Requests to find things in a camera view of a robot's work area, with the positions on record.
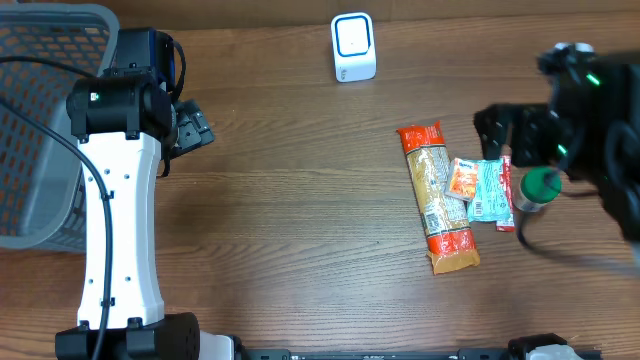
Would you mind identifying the grey plastic shopping basket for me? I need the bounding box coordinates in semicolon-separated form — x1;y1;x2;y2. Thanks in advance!
1;3;120;252

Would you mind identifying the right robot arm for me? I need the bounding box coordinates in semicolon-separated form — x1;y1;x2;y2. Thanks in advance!
473;42;639;277

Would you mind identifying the red snack stick package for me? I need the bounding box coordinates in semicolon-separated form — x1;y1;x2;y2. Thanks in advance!
496;155;515;232

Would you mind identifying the green lid jar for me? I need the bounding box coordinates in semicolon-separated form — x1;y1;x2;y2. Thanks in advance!
513;167;562;213

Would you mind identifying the red and tan cracker package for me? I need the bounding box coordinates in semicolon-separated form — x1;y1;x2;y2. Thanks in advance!
397;123;480;274

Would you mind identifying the light blue tissue pack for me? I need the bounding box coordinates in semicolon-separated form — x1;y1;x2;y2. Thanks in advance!
467;159;509;222

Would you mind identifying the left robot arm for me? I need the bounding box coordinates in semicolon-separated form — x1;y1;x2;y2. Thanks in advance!
55;28;241;360

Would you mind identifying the white barcode scanner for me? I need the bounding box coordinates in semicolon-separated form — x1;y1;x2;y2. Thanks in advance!
330;12;377;83

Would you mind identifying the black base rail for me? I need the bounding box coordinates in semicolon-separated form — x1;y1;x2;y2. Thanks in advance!
234;347;604;360

